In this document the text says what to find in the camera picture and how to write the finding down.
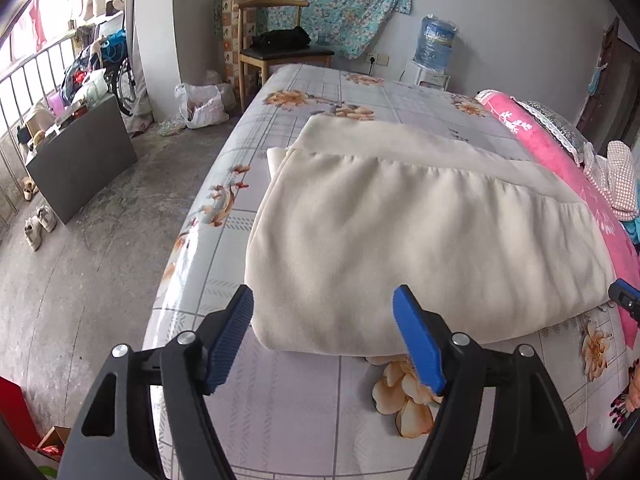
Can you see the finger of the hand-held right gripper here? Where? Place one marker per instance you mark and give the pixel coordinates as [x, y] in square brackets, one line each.
[625, 292]

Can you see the stack of patterned cartons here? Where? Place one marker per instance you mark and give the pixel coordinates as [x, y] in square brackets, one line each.
[230, 35]

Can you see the teal floral wall cloth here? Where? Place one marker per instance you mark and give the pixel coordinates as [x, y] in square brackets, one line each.
[340, 0]

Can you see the grey cabinet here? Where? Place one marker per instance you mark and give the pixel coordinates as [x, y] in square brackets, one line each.
[85, 160]

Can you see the hanging red garment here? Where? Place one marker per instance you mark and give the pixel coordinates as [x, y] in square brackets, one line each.
[30, 25]

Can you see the lace-edged pillow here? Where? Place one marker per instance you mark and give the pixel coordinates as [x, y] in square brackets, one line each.
[555, 122]

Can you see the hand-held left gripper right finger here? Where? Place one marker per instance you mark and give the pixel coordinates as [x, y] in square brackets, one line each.
[417, 340]

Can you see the black bag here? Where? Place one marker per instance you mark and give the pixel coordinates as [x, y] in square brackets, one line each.
[280, 39]

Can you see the blue bag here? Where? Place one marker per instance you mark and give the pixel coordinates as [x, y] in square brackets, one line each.
[114, 45]

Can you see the checkered cloth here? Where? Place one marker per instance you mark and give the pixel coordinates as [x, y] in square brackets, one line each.
[617, 175]

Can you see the balcony window railing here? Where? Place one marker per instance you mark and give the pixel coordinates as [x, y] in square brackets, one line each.
[14, 110]

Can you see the wooden chair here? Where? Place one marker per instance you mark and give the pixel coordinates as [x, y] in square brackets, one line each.
[280, 57]

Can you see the wheelchair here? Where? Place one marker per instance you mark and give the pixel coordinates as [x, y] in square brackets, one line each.
[122, 85]

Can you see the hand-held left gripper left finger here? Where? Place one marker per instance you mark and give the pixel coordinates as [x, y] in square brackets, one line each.
[230, 345]

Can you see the cardboard box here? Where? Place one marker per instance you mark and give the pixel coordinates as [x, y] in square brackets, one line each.
[55, 440]

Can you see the red box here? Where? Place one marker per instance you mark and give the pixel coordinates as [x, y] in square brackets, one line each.
[15, 410]

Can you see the blue water bottle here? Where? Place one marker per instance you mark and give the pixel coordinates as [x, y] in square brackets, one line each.
[437, 42]

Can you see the white water dispenser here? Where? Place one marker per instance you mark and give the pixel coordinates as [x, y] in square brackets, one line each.
[432, 80]

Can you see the beige zip jacket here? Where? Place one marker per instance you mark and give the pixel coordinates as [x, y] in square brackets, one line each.
[400, 225]

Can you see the wall socket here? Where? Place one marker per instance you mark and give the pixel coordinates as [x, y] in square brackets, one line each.
[378, 59]

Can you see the white plastic bag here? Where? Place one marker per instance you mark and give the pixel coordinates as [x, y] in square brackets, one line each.
[205, 110]

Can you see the brown door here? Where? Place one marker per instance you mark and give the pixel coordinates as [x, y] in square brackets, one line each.
[615, 85]

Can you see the pink floral blanket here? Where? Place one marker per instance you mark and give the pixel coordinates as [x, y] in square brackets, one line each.
[540, 150]

